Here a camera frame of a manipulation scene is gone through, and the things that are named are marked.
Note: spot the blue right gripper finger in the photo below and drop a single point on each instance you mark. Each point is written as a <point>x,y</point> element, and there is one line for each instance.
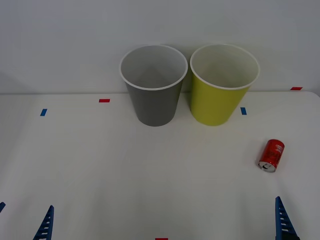
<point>282,225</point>

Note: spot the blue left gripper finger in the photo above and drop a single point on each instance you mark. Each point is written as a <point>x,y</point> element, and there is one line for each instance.
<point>46,226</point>
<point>1,206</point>

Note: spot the red drink can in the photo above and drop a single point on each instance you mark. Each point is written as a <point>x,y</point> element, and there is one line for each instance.
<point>271,153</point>

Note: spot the yellow-green plastic waste bin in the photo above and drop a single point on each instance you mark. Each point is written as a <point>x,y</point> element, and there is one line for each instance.
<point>215,105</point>

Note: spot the grey plastic waste bin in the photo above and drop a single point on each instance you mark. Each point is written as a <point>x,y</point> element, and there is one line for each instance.
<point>155,107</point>

